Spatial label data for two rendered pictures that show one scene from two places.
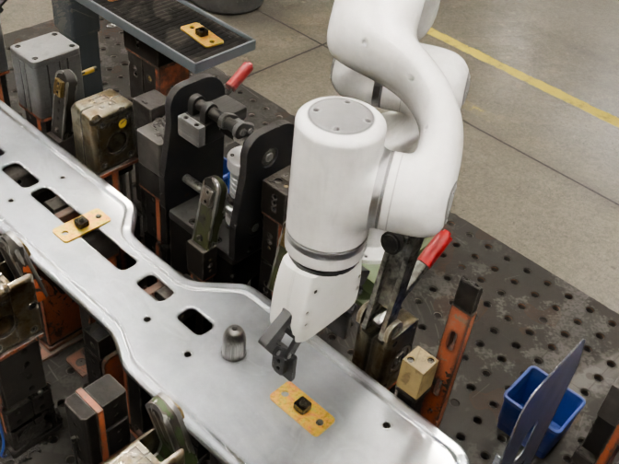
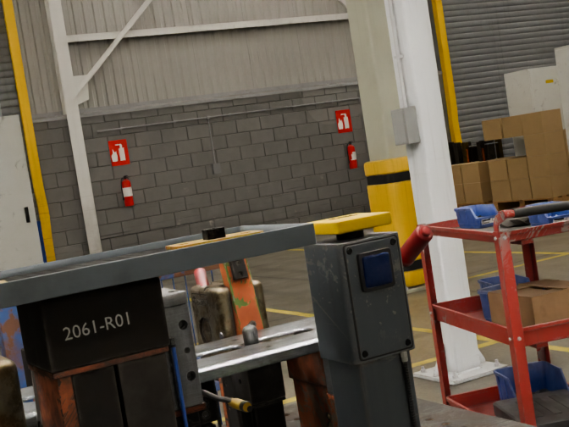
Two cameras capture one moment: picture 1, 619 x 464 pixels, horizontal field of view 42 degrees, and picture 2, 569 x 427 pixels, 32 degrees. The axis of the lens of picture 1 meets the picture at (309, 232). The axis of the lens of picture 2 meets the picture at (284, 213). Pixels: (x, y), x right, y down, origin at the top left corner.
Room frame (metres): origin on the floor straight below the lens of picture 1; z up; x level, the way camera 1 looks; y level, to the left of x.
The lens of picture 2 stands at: (1.79, -0.37, 1.22)
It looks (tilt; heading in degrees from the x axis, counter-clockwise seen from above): 3 degrees down; 113
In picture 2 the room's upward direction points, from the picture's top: 9 degrees counter-clockwise
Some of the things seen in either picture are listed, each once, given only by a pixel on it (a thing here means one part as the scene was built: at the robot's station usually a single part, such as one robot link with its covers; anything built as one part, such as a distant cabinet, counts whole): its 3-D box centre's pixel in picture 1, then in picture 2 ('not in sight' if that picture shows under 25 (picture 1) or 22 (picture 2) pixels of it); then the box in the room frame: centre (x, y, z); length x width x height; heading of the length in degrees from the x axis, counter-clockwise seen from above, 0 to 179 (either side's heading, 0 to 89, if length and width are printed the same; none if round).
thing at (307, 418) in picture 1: (302, 406); not in sight; (0.62, -0.02, 1.01); 0.08 x 0.04 x 0.01; 51
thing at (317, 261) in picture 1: (327, 236); not in sight; (0.62, -0.02, 1.29); 0.09 x 0.08 x 0.03; 142
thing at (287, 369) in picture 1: (277, 359); not in sight; (0.58, 0.02, 1.14); 0.03 x 0.03 x 0.07; 52
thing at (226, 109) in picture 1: (225, 228); not in sight; (1.01, 0.14, 0.94); 0.18 x 0.13 x 0.49; 51
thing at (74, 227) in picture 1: (81, 223); not in sight; (0.91, 0.35, 1.01); 0.08 x 0.04 x 0.01; 141
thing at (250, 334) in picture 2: not in sight; (251, 339); (1.24, 0.76, 1.00); 0.02 x 0.02 x 0.04
